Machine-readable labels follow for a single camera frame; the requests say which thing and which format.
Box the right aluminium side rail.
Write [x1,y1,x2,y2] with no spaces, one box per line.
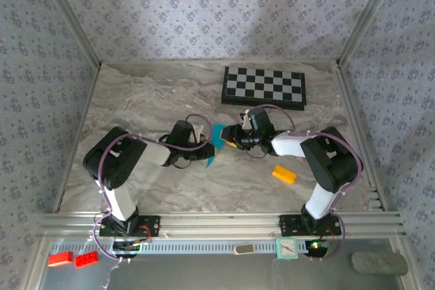
[334,62,388,211]

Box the wide aluminium mounting rail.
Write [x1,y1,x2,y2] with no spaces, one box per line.
[36,211,407,239]

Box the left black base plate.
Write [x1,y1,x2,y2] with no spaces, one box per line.
[99,215,161,238]

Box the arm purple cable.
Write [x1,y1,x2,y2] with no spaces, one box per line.
[91,113,214,264]
[261,103,364,262]

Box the studded red toy brick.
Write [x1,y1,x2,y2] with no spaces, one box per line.
[74,251,100,269]

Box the yellow toy block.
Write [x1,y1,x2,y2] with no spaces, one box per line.
[271,164,298,185]

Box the thin aluminium rear rail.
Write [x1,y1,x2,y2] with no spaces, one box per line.
[100,58,341,65]

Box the aluminium side rail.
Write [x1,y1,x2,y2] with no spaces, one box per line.
[334,62,388,211]
[54,62,103,213]

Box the small grey oval pad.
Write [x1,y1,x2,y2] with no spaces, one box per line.
[233,243,254,256]

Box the perforated grey cable tray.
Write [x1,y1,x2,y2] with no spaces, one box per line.
[49,239,327,255]

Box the left gripper thin black wire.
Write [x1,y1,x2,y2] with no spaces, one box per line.
[171,157,193,170]

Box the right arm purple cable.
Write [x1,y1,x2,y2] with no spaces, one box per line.
[261,103,364,262]

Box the left aluminium side rail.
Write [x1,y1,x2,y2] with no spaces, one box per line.
[54,62,103,213]

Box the gripper thin black wire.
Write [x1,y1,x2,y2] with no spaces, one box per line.
[171,157,193,170]
[244,145,269,160]

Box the right gripper thin black wire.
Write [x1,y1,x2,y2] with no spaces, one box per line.
[244,145,269,160]

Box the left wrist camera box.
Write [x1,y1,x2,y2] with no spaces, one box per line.
[169,120,205,145]

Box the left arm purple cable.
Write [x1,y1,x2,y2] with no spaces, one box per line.
[91,113,214,264]

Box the aluminium frame post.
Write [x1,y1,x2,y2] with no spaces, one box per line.
[33,0,103,67]
[338,0,405,67]

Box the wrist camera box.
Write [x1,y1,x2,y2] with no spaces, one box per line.
[169,120,205,145]
[239,107,273,132]

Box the black grey chessboard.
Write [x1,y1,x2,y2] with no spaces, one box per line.
[221,66,308,111]

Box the right aluminium frame post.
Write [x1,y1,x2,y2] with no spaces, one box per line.
[338,0,405,67]

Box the smooth red toy brick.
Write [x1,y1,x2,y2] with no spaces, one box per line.
[48,251,74,268]

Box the grey stone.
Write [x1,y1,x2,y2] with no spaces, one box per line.
[351,251,408,276]

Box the teal square clock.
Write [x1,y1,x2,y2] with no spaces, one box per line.
[275,236,300,260]

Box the left aluminium frame post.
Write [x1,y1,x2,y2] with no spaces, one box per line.
[33,0,103,67]

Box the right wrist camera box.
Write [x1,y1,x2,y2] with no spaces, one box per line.
[239,107,273,132]

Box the blue cloth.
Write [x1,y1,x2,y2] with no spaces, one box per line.
[206,123,227,168]

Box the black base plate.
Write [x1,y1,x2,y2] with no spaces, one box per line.
[279,214,343,236]
[99,215,161,238]

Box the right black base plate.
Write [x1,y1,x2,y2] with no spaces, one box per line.
[279,214,343,236]

